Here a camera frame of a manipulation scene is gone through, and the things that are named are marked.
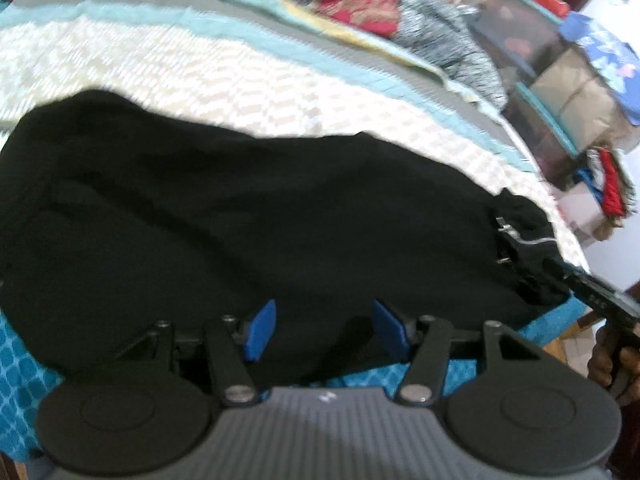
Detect clear plastic storage drawers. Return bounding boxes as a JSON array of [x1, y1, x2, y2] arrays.
[[468, 0, 579, 190]]

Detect beige cloth bag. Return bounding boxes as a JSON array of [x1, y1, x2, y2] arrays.
[[530, 47, 639, 153]]

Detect right hand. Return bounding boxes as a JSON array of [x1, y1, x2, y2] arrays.
[[587, 322, 640, 406]]

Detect black pants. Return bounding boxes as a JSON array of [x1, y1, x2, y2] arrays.
[[1, 91, 570, 384]]

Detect pile of folded clothes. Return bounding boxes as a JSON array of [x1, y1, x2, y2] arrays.
[[573, 145, 639, 229]]

